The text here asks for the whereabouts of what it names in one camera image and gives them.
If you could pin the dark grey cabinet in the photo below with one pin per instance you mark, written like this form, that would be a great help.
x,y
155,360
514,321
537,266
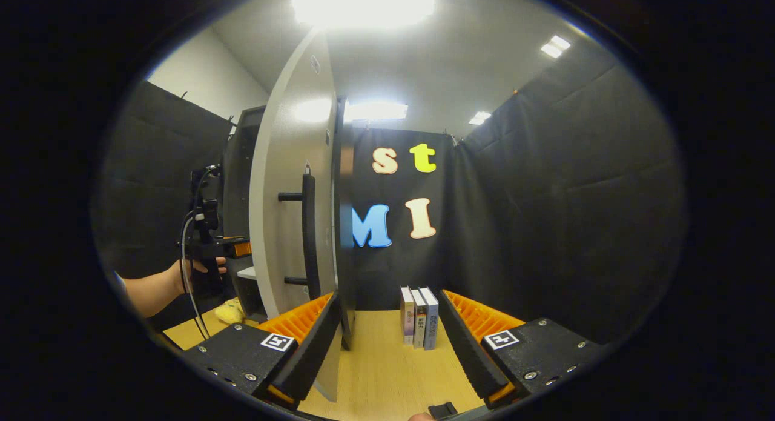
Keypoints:
x,y
239,166

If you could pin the double ceiling light panel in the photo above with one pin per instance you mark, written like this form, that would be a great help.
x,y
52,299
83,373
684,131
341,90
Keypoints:
x,y
556,46

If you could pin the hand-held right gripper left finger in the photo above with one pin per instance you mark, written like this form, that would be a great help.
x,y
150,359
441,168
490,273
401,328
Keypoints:
x,y
315,348

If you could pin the white grey book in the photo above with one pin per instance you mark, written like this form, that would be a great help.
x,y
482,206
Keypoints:
x,y
419,324

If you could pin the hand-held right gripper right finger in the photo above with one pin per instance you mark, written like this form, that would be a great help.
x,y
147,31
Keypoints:
x,y
463,348

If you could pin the white pink book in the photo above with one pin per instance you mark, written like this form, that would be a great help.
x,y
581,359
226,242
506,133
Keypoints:
x,y
407,318

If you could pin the black backdrop cloth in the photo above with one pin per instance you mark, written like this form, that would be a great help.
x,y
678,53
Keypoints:
x,y
545,197

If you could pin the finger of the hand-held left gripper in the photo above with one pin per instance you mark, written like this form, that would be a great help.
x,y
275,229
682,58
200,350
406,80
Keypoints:
x,y
242,249

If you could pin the large ceiling light panel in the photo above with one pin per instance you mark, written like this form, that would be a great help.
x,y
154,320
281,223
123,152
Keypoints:
x,y
363,6

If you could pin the blue grey book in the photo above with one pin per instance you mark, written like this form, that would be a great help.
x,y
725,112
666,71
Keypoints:
x,y
432,321

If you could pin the yellow coaster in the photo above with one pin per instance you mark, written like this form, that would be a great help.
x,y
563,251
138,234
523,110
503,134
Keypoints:
x,y
230,313

